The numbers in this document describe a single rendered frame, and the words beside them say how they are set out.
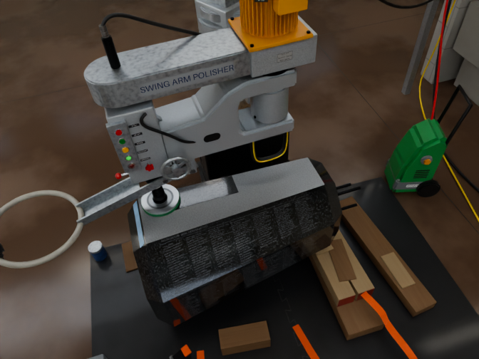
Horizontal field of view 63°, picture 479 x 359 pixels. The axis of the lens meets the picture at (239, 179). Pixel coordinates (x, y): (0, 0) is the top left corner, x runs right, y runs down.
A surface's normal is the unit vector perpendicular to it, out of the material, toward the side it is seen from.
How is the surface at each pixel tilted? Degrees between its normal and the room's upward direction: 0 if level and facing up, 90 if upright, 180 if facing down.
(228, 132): 90
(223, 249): 45
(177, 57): 0
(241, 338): 0
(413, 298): 0
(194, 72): 90
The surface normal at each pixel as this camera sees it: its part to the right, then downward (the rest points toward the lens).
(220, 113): 0.33, 0.69
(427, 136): -0.60, -0.53
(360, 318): -0.06, -0.66
